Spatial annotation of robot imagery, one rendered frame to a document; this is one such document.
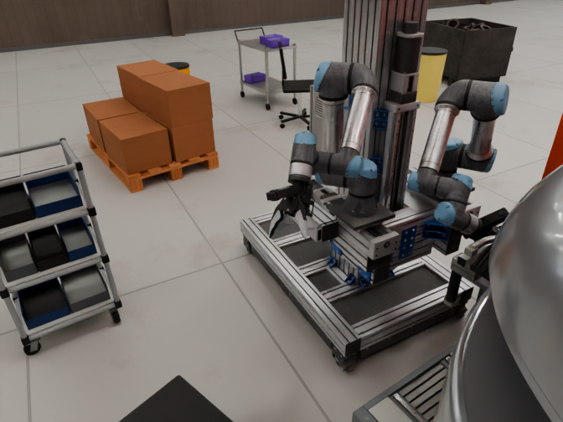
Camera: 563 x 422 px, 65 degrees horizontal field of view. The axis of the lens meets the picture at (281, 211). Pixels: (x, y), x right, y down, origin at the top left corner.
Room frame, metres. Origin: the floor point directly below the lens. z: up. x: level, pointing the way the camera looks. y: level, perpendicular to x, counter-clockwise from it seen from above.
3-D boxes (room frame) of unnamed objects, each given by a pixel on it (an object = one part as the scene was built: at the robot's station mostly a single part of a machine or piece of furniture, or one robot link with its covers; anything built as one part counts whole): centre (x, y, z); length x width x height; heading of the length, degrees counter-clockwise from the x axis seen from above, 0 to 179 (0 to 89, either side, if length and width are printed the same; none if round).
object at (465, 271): (1.13, -0.60, 0.93); 0.09 x 0.05 x 0.05; 33
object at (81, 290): (1.89, 1.23, 0.50); 0.54 x 0.42 x 1.00; 123
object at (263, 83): (6.09, 0.17, 0.44); 0.91 x 0.53 x 0.89; 26
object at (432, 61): (5.96, -2.00, 0.32); 0.42 x 0.41 x 0.65; 118
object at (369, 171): (1.70, -0.35, 0.98); 0.13 x 0.12 x 0.14; 70
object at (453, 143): (1.92, -0.80, 0.98); 0.13 x 0.12 x 0.14; 60
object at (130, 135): (4.21, 1.34, 0.41); 1.39 x 0.99 x 0.82; 40
